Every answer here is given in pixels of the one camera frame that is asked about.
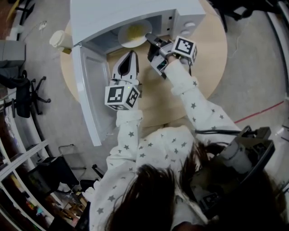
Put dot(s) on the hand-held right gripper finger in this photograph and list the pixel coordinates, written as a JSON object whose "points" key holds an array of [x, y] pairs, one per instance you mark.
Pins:
{"points": [[151, 53], [155, 39]]}

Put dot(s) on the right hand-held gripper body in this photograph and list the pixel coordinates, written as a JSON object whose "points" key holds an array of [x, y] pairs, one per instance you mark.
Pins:
{"points": [[184, 47]]}

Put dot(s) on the white plate with yellow food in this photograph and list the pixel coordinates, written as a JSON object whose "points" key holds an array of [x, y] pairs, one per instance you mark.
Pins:
{"points": [[133, 32]]}

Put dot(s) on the person's right forearm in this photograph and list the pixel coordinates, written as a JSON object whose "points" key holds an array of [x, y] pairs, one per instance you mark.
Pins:
{"points": [[192, 94]]}

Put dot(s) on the white paper cup with lid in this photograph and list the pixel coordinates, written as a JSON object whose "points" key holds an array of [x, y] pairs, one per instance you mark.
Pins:
{"points": [[59, 39]]}

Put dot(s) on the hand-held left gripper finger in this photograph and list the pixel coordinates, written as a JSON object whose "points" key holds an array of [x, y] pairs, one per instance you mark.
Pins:
{"points": [[134, 67], [116, 68]]}

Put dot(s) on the person's left forearm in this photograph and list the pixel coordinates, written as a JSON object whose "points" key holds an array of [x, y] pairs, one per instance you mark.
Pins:
{"points": [[128, 130]]}

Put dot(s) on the white metal rail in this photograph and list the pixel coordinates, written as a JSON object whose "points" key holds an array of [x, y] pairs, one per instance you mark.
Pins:
{"points": [[281, 33]]}

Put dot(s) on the black storage bin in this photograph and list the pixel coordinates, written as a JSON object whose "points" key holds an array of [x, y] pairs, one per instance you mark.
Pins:
{"points": [[54, 173]]}

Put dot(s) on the black office chair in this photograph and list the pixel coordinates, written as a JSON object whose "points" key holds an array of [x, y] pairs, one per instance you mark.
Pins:
{"points": [[22, 97]]}

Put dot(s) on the yellow board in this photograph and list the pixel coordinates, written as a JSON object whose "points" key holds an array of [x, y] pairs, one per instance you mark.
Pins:
{"points": [[13, 10]]}

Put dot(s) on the black metal stand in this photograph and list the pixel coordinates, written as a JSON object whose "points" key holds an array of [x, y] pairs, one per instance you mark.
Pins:
{"points": [[24, 9]]}

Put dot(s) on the white power adapter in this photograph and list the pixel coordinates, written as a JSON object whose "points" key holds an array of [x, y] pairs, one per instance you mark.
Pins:
{"points": [[42, 25]]}

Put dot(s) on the black swivel chair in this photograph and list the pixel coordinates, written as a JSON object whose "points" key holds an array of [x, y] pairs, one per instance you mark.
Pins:
{"points": [[234, 9]]}

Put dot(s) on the small brown box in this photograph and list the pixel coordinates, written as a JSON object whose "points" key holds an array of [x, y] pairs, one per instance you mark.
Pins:
{"points": [[67, 50]]}

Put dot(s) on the person's star-patterned white top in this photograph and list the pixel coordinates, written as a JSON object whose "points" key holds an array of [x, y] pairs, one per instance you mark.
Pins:
{"points": [[162, 144]]}

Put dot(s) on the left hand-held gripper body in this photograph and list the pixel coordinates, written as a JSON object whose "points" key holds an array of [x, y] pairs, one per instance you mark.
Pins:
{"points": [[115, 97]]}

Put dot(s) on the white shelf rack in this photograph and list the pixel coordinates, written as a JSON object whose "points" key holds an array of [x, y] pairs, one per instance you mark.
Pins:
{"points": [[13, 171]]}

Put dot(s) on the grey metal frame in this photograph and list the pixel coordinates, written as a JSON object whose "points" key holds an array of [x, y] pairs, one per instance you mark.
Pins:
{"points": [[67, 147]]}

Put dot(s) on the grey cabinet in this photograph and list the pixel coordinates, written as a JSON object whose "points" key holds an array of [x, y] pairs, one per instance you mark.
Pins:
{"points": [[11, 50]]}

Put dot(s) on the white microwave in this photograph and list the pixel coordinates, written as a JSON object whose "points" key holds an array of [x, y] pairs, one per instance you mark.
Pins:
{"points": [[113, 13]]}

